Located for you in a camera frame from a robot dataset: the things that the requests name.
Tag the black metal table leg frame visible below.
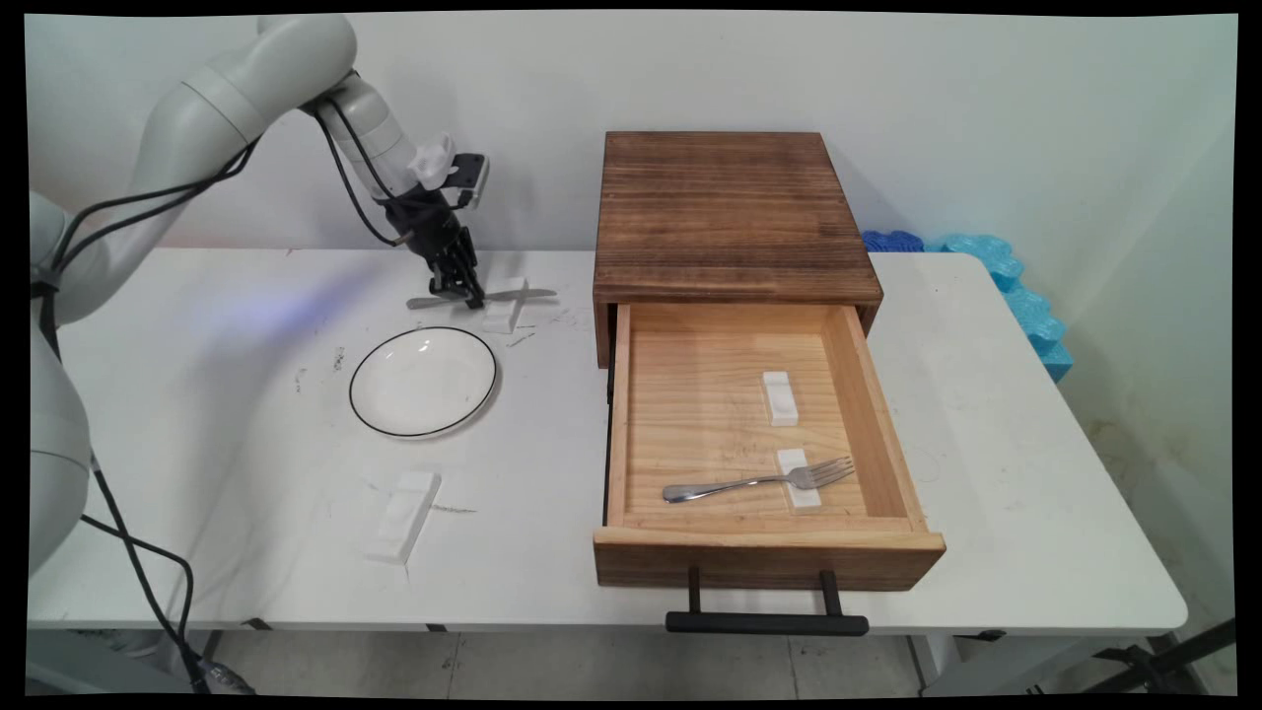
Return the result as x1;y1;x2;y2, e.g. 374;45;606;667
1083;618;1237;693

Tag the light wooden drawer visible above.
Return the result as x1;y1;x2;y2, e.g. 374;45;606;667
594;303;947;593

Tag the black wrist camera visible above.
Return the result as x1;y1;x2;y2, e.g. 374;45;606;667
449;152;490;210

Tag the silver fork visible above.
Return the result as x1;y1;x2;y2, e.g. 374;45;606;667
662;456;856;504

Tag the light blue foam piece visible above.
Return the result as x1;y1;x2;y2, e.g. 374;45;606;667
927;234;1074;384

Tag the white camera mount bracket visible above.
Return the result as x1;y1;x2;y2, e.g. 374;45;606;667
407;135;460;191

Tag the long white cutlery rest block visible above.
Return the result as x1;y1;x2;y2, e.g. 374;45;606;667
366;470;442;565

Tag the silver table knife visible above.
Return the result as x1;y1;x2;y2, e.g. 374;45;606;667
406;287;559;312

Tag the black drawer handle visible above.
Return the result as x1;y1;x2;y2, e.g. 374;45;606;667
666;567;871;636

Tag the small white cutlery rest block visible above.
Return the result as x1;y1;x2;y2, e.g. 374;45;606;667
481;277;530;335
762;371;800;427
776;449;823;511

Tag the dark brown wooden cabinet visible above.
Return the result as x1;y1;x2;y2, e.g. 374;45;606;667
594;131;884;369

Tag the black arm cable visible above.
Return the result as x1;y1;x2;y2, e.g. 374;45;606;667
30;94;410;693

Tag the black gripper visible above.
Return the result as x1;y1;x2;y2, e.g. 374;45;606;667
380;189;487;311

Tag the white plate with black rim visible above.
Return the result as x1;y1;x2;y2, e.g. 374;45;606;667
349;326;499;440

